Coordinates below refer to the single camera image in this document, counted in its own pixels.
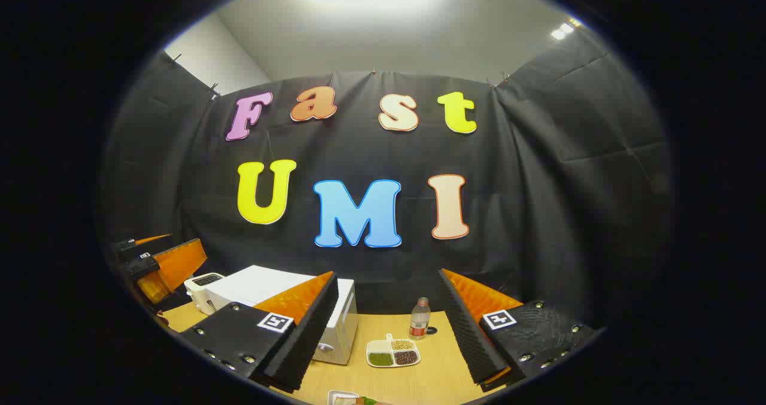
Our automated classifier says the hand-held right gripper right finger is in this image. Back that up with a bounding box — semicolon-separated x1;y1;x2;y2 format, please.
438;269;599;392

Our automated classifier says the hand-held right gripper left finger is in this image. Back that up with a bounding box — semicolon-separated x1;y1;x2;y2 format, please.
180;272;339;394

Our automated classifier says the white microwave oven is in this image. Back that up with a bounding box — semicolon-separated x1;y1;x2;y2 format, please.
203;266;358;366

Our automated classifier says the white toaster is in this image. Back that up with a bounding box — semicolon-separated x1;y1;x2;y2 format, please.
184;272;225;316

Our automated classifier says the clear plastic water bottle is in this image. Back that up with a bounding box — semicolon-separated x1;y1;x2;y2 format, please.
409;297;431;340

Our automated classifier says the white divided dish of beans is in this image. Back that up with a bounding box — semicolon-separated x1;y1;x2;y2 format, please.
366;334;421;369

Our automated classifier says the black backdrop cloth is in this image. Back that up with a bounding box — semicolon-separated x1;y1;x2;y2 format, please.
99;28;677;334

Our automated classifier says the small ceiling light panel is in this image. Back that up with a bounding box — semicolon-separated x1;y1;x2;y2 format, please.
551;18;582;40

